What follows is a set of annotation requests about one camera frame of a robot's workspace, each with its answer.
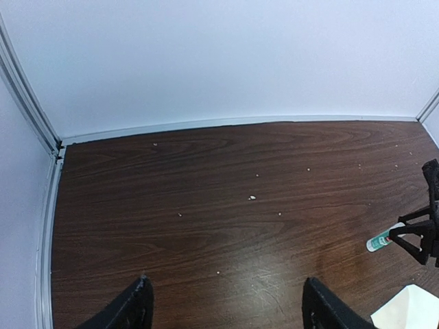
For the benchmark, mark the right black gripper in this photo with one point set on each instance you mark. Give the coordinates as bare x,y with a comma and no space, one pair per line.
420,239

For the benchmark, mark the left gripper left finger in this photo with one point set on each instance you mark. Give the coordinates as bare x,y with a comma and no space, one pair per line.
132,308

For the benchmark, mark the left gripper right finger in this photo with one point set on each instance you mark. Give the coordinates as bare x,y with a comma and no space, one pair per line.
321,308

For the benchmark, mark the green white glue stick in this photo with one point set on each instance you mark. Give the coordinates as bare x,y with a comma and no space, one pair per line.
381,240

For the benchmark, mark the beige envelope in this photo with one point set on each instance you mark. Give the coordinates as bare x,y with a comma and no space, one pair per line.
412,307

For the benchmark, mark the right aluminium frame post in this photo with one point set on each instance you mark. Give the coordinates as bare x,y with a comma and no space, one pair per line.
428,108

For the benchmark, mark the aluminium frame post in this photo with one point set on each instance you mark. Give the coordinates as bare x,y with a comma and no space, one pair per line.
25,98
428,108

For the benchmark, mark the left aluminium frame post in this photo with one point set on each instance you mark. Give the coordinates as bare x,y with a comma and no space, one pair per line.
25,98

